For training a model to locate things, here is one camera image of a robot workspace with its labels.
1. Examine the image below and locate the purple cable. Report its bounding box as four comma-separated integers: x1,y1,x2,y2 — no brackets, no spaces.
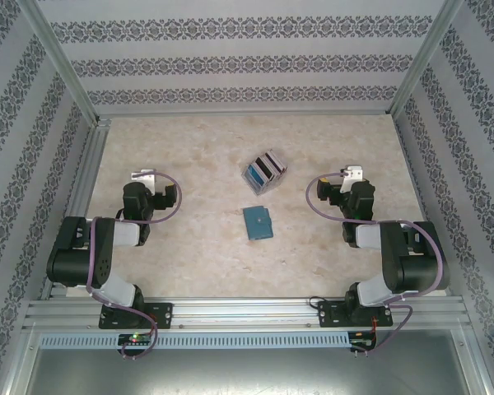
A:
84,170,184,361
306,172,446,356

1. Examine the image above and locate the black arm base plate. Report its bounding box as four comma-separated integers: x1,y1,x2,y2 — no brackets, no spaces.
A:
98,302,174,330
317,300,394,329

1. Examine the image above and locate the aluminium mounting rail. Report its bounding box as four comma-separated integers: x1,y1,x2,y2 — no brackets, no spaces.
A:
22,299,473,330

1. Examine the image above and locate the aluminium frame post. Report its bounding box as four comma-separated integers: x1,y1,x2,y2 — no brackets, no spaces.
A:
18,0,108,124
389,0,468,119

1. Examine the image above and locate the purple credit card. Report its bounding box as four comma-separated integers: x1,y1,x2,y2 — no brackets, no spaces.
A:
265,151,288,176

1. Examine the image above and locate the slotted grey cable duct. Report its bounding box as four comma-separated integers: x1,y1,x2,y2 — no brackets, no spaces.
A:
39,332,351,349

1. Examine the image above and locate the teal leather card holder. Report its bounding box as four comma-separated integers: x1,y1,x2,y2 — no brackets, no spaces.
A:
242,205,275,240

